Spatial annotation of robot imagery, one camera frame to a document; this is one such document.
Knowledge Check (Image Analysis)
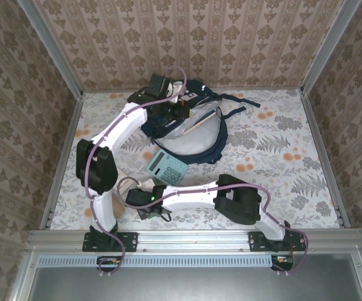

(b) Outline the aluminium table back rail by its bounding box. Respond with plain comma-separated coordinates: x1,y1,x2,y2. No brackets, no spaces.
82,87,304,93

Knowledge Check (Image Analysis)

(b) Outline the grey metal panel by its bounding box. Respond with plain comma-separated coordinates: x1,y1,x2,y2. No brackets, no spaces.
27,253,362,301

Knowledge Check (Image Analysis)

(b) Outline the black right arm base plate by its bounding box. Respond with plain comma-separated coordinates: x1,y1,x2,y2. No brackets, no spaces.
248,231,306,253

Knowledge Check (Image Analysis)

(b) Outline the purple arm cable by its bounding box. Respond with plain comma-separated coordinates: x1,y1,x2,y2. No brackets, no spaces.
85,65,188,278
116,177,309,274

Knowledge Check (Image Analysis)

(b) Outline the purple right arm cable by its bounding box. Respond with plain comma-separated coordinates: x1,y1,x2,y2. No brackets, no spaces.
116,177,309,274

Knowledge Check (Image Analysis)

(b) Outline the light blue calculator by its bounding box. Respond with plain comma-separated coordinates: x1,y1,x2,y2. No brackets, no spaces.
145,149,190,186

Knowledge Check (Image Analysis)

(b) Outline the aluminium table side rail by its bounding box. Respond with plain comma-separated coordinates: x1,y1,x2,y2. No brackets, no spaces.
39,93,83,230
299,90,348,228

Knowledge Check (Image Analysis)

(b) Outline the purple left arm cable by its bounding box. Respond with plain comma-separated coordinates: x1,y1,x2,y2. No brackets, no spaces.
85,65,188,278

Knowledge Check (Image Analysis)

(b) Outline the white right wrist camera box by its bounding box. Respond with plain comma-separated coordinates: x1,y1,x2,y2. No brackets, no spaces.
135,179,155,191

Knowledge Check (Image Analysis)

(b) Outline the light blue slotted cable duct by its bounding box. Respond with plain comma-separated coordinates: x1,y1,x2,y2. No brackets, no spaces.
38,254,294,268

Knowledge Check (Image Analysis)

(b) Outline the aluminium frame post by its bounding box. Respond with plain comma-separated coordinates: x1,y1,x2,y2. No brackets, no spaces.
18,0,83,98
301,0,362,95

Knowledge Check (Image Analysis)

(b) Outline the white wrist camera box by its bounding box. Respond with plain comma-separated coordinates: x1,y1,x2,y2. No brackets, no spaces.
168,82,185,103
135,179,155,191

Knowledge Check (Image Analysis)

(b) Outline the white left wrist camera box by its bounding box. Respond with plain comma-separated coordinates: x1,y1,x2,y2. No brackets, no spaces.
168,82,185,103

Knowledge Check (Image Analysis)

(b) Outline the black connector bracket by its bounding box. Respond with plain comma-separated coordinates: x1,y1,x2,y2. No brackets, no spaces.
96,255,123,273
271,255,295,272

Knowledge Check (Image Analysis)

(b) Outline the floral tablecloth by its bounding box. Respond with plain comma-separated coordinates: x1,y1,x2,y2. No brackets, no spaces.
49,89,341,231

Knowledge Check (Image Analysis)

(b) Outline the brown cylindrical pencil case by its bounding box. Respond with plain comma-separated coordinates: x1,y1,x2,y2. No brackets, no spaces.
111,196,127,219

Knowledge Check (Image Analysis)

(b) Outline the navy blue backpack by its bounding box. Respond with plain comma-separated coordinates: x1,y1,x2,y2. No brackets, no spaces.
140,78,260,164

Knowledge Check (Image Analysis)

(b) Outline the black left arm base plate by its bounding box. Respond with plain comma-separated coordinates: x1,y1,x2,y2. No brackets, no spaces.
82,231,138,253

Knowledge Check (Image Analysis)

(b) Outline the aluminium mounting rail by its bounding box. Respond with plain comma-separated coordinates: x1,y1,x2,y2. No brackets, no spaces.
27,230,362,251

